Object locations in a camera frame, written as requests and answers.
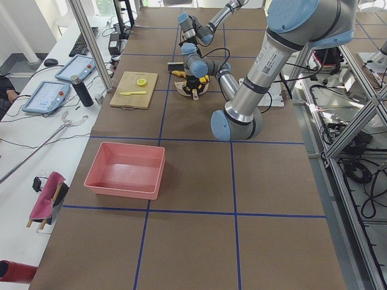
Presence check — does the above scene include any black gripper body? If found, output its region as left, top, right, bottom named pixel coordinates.
left=186, top=75, right=201, bottom=89

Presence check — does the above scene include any yellow toy corn cob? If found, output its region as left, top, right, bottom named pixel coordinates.
left=186, top=75, right=210, bottom=94

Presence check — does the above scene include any beige plastic dustpan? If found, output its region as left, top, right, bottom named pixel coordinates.
left=174, top=78, right=209, bottom=101

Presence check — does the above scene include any tan toy ginger root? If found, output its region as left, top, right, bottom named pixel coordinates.
left=171, top=70, right=186, bottom=77

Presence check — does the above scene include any beige hand brush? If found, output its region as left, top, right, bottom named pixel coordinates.
left=167, top=62, right=184, bottom=71

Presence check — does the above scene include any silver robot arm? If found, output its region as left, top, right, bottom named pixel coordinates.
left=177, top=0, right=247, bottom=47
left=178, top=0, right=357, bottom=141

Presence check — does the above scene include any pink plastic bin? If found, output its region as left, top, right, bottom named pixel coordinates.
left=84, top=142, right=165, bottom=200

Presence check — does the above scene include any yellow plastic knife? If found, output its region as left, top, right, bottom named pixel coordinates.
left=119, top=91, right=147, bottom=96

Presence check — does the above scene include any wooden cutting board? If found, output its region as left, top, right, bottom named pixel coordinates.
left=109, top=71, right=158, bottom=109

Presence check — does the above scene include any black water bottle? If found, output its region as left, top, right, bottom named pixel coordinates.
left=70, top=75, right=94, bottom=107

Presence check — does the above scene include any upper blue teach pendant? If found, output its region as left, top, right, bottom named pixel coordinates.
left=54, top=54, right=96, bottom=83

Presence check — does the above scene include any blue teach pendant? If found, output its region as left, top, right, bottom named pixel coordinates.
left=22, top=81, right=71, bottom=114
left=54, top=54, right=96, bottom=83

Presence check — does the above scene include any black keyboard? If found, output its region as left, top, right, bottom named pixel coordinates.
left=68, top=34, right=89, bottom=57

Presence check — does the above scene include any metal grabber stick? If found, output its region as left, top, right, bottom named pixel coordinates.
left=0, top=111, right=89, bottom=185

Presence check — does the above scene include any lower blue teach pendant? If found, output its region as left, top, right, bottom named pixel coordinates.
left=22, top=81, right=71, bottom=114

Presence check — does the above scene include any black computer mouse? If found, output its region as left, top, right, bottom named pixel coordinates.
left=44, top=58, right=59, bottom=67

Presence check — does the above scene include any pink cloth on stand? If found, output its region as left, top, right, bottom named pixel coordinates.
left=26, top=172, right=69, bottom=230

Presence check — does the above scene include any seated person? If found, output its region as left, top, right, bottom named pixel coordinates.
left=1, top=76, right=19, bottom=119

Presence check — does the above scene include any red cylinder object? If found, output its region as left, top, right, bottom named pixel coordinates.
left=1, top=260, right=37, bottom=284

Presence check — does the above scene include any aluminium frame post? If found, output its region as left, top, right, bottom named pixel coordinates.
left=69, top=0, right=113, bottom=92

